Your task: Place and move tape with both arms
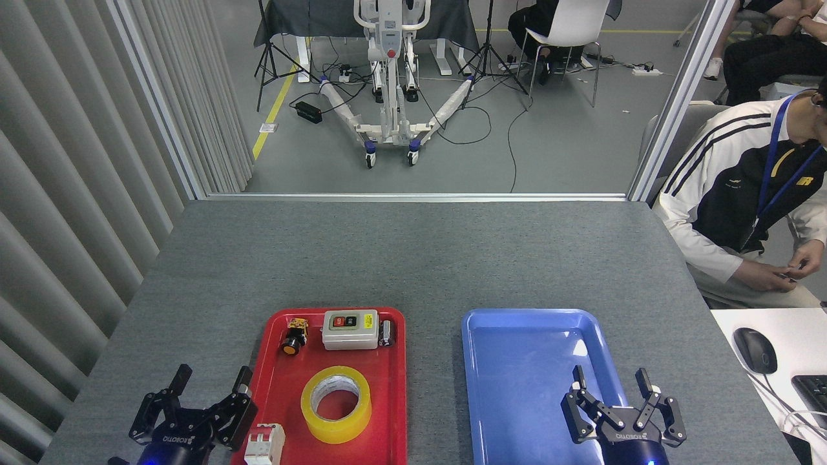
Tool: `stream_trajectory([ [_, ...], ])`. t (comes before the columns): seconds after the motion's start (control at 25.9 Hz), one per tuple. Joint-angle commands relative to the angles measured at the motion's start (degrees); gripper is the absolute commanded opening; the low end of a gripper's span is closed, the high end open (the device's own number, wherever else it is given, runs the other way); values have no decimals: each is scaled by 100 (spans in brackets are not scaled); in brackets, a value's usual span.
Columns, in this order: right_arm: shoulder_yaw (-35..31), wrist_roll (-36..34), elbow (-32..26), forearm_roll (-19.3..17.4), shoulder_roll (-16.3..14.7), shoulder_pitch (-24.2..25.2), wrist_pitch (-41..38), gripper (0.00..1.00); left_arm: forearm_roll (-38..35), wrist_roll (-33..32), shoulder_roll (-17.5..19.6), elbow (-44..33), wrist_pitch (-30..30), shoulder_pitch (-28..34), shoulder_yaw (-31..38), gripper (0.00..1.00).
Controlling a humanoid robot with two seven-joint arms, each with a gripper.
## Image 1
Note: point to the black power adapter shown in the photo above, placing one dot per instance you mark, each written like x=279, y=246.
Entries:
x=309, y=112

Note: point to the white desk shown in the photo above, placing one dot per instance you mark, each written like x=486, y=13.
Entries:
x=743, y=413

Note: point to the red plastic tray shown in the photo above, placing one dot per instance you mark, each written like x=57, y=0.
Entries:
x=278, y=387

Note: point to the person's left hand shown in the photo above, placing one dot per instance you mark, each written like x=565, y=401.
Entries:
x=811, y=258

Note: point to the table with black cloth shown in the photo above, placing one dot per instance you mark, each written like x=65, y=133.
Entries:
x=310, y=16

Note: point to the yellow tape roll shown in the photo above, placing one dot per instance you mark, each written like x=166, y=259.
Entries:
x=311, y=423

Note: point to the black computer mouse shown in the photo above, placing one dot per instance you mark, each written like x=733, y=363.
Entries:
x=754, y=350

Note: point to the person's right hand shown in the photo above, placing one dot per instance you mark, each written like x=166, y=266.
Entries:
x=765, y=276

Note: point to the small silver and black cylinder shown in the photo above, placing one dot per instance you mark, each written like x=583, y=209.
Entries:
x=386, y=334

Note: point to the grey box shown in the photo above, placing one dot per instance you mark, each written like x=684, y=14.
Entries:
x=785, y=89

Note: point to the blue plastic tray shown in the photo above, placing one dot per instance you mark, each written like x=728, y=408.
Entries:
x=517, y=361

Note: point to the white and red circuit breaker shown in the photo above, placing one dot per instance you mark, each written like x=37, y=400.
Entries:
x=265, y=445

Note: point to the grey pleated curtain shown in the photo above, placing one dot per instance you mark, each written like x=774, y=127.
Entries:
x=64, y=161

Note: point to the white stand on wheels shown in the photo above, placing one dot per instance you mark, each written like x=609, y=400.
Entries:
x=391, y=97

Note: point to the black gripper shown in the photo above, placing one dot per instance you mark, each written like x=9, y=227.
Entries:
x=633, y=451
x=176, y=449

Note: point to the black tripod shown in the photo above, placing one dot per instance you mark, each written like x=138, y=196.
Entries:
x=271, y=61
x=489, y=45

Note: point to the white power strip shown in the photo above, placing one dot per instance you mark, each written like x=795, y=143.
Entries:
x=646, y=71

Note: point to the yellow and black push button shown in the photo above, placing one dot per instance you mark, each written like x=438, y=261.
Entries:
x=294, y=339

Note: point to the white push-button switch box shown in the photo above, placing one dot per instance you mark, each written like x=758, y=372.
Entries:
x=349, y=337

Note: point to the silver horizontal rail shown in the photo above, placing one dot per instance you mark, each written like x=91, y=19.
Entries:
x=413, y=196

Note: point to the white chair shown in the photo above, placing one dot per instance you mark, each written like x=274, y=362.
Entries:
x=572, y=22

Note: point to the black keyboard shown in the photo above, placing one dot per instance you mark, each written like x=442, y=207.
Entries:
x=815, y=397

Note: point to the silver post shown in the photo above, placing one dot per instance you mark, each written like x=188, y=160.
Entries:
x=158, y=103
x=678, y=103

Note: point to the grey office chair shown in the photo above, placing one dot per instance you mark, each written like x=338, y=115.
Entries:
x=678, y=126

